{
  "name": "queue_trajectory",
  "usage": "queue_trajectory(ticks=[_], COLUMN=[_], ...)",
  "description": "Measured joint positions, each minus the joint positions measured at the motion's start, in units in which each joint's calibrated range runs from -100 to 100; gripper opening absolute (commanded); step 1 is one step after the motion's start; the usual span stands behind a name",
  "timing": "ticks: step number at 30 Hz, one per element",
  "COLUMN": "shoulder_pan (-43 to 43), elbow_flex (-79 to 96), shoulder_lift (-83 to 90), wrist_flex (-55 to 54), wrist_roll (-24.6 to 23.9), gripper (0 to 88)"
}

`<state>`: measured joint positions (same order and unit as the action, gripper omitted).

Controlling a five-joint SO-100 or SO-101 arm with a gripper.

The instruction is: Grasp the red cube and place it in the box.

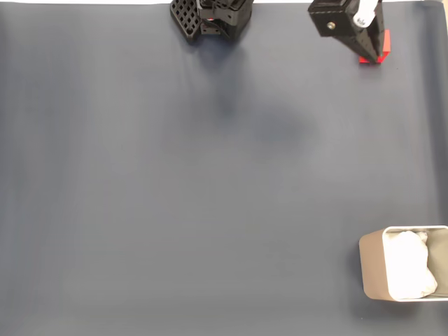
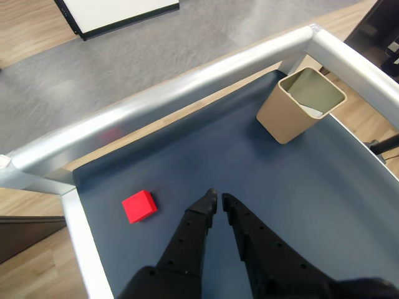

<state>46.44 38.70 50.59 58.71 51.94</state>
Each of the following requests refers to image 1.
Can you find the white camera board with mount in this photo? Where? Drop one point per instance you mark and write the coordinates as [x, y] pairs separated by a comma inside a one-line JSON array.
[[364, 14]]

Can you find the white crumpled paper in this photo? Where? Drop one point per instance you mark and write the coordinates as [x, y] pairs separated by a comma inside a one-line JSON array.
[[406, 266]]

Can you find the red cube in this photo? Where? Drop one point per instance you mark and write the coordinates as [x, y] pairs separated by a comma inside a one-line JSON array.
[[386, 43]]

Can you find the beige metal box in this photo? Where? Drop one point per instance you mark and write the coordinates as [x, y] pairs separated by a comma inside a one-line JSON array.
[[372, 266]]

